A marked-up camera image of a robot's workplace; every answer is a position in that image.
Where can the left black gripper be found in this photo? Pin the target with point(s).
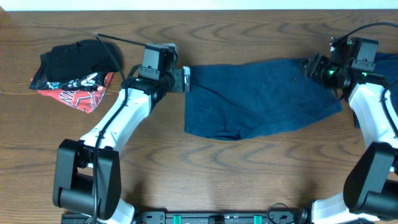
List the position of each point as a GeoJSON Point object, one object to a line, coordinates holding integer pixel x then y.
{"type": "Point", "coordinates": [183, 82]}

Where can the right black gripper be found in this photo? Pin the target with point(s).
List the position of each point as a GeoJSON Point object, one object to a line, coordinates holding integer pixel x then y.
{"type": "Point", "coordinates": [316, 63]}

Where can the dark blue shorts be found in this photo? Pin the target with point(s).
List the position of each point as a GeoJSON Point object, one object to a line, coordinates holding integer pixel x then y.
{"type": "Point", "coordinates": [235, 102]}

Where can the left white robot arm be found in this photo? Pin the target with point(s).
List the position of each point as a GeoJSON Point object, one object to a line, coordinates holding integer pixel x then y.
{"type": "Point", "coordinates": [87, 180]}

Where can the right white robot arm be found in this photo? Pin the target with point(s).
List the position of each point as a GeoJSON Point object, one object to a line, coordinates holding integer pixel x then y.
{"type": "Point", "coordinates": [368, 194]}

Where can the folded navy garment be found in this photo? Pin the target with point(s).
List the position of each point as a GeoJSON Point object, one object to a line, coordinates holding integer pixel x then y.
{"type": "Point", "coordinates": [386, 65]}

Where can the red printed shirt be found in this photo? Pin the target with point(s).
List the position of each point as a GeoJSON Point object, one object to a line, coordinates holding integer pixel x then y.
{"type": "Point", "coordinates": [83, 94]}

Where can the folded black garment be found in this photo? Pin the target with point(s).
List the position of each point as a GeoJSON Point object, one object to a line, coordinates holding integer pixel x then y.
{"type": "Point", "coordinates": [83, 65]}

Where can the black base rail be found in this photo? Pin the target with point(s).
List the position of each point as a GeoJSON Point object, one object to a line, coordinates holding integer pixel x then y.
{"type": "Point", "coordinates": [274, 216]}

